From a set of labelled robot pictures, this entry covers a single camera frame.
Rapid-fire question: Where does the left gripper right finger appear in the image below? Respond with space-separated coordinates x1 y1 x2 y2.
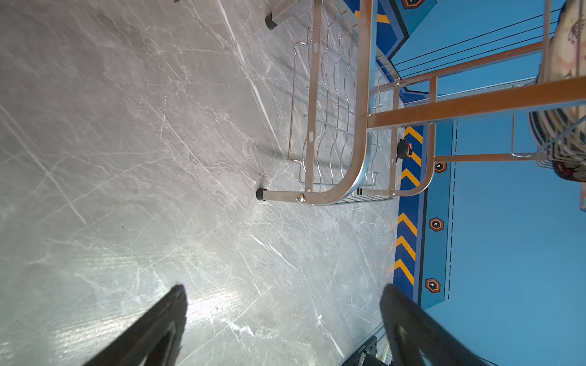
379 284 485 365

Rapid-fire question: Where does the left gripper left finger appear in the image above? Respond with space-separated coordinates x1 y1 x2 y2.
86 285 188 365

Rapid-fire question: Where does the steel two-tier dish rack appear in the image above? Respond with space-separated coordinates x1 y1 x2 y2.
256 1 585 205

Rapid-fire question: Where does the cream plate with panda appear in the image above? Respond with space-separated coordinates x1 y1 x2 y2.
538 1 585 83

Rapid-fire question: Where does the white plate orange sunburst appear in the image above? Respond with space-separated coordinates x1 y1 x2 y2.
529 106 585 183

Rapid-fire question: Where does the black orange tape roll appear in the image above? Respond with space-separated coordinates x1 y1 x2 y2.
396 138 413 161

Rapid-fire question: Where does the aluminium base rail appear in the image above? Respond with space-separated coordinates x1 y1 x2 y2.
338 323 395 366

